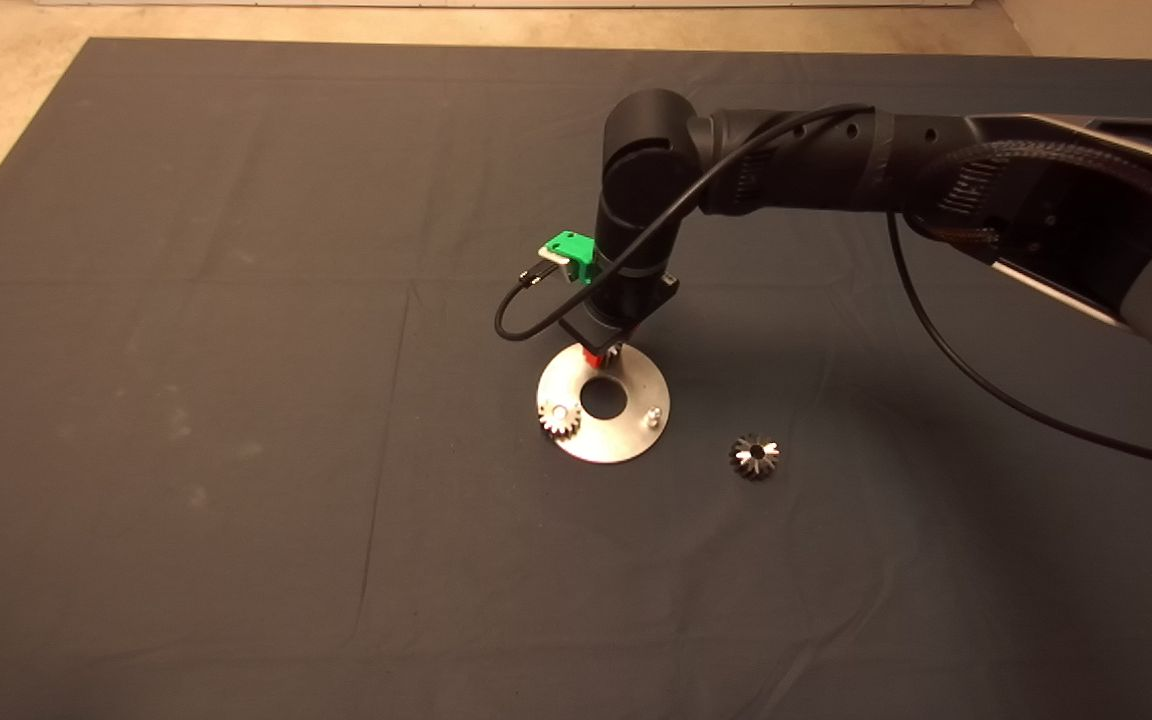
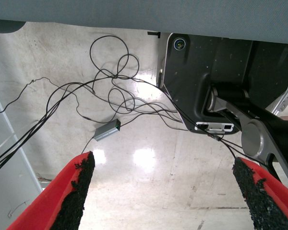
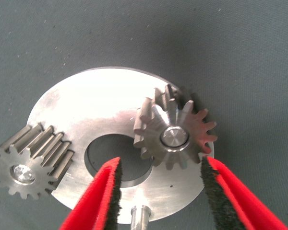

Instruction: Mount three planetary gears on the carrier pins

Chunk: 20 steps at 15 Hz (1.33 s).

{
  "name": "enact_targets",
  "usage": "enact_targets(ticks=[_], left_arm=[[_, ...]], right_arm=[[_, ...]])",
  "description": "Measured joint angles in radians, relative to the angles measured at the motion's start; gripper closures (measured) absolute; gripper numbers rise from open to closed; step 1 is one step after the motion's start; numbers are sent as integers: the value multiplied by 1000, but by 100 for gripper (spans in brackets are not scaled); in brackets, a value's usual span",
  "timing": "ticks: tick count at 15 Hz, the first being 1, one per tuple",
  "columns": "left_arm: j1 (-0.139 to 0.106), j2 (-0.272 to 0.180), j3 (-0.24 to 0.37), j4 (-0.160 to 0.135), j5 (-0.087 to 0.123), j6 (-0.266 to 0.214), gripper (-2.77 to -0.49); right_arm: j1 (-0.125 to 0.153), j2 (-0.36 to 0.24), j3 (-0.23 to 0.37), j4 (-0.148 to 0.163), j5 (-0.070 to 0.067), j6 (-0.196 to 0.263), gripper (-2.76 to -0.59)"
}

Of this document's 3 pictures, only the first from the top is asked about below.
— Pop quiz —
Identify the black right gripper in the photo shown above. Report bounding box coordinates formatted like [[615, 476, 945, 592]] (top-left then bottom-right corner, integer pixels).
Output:
[[558, 270, 682, 368]]

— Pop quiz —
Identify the round metal carrier plate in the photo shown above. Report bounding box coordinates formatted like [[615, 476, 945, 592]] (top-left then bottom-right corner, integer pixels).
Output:
[[536, 342, 672, 466]]

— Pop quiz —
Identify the dark grey table cloth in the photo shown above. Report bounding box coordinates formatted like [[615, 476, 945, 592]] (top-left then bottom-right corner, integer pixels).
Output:
[[0, 38, 1152, 720]]

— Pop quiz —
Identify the green right camera mount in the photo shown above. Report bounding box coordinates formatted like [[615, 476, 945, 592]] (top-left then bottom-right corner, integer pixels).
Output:
[[539, 230, 598, 287]]

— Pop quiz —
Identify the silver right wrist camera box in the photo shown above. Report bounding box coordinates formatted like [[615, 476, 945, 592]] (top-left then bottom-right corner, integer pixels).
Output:
[[519, 245, 574, 289]]

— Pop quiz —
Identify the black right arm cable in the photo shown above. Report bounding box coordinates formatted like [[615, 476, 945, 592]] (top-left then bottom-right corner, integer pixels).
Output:
[[494, 102, 1152, 479]]

